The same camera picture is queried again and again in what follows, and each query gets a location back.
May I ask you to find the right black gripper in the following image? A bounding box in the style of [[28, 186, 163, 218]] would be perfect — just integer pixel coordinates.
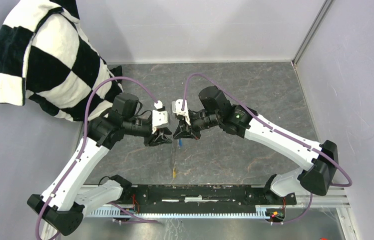
[[173, 109, 221, 141]]

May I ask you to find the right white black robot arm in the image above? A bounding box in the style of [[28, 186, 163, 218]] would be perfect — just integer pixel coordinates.
[[172, 86, 339, 204]]

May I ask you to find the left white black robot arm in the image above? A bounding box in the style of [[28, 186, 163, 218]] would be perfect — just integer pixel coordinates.
[[27, 93, 172, 236]]

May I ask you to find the black white checkered cloth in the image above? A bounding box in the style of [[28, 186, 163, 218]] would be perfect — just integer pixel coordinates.
[[0, 0, 123, 122]]

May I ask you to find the aluminium corner profile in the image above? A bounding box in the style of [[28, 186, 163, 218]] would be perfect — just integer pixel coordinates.
[[291, 0, 335, 68]]

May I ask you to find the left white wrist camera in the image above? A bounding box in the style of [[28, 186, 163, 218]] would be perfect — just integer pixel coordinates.
[[151, 100, 170, 134]]

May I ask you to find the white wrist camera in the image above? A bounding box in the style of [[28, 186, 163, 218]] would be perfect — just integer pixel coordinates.
[[151, 100, 170, 134], [171, 99, 191, 125]]

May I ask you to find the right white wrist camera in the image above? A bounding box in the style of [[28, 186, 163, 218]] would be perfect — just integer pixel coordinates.
[[171, 99, 191, 125]]

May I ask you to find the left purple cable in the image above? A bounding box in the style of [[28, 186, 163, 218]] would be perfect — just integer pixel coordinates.
[[34, 76, 161, 240]]

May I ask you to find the purple cable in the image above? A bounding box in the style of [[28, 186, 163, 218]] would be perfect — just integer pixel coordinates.
[[180, 72, 353, 188], [34, 76, 161, 240]]

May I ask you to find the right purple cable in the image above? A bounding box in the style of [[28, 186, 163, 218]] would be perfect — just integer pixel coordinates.
[[180, 72, 353, 188]]

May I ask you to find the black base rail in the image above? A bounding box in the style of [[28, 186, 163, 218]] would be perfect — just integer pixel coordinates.
[[116, 184, 297, 214]]

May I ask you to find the white toothed cable duct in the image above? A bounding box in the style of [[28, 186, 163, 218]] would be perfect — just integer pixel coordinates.
[[87, 206, 270, 220]]

